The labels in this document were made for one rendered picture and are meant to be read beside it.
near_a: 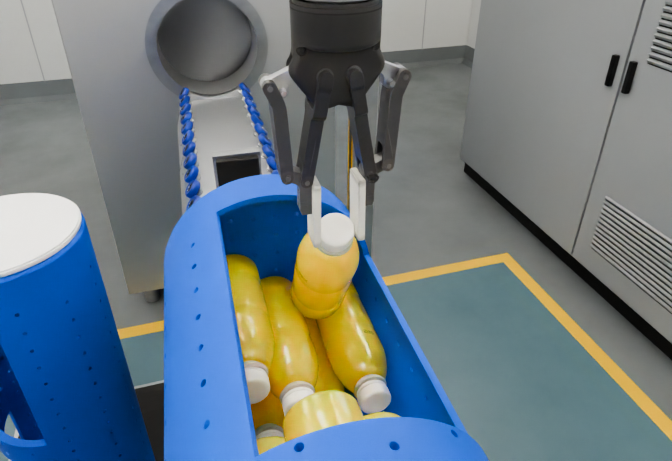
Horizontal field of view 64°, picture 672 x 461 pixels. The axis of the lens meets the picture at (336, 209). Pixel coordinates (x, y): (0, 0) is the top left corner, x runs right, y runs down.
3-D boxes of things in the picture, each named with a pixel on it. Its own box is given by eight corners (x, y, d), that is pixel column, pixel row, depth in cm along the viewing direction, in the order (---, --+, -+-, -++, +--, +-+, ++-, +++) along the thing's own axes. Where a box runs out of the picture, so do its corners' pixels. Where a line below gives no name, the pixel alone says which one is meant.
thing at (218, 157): (263, 208, 123) (258, 146, 115) (266, 217, 119) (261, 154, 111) (219, 214, 120) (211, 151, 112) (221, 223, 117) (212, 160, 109)
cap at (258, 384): (226, 372, 56) (228, 386, 55) (261, 359, 57) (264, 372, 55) (237, 395, 58) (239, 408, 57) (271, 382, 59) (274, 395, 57)
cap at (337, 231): (336, 214, 57) (338, 206, 56) (359, 241, 56) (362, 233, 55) (307, 233, 56) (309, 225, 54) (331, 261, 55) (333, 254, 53)
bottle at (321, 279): (320, 260, 75) (338, 195, 58) (352, 299, 72) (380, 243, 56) (280, 289, 72) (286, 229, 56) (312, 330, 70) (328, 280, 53)
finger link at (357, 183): (349, 167, 53) (356, 166, 53) (349, 226, 57) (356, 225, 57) (358, 181, 51) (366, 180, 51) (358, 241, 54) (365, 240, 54)
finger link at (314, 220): (321, 186, 50) (313, 187, 50) (321, 247, 53) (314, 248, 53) (313, 172, 52) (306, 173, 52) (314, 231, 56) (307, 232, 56)
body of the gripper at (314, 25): (371, -18, 47) (367, 85, 52) (275, -13, 45) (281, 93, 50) (402, -2, 40) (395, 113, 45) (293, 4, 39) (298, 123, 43)
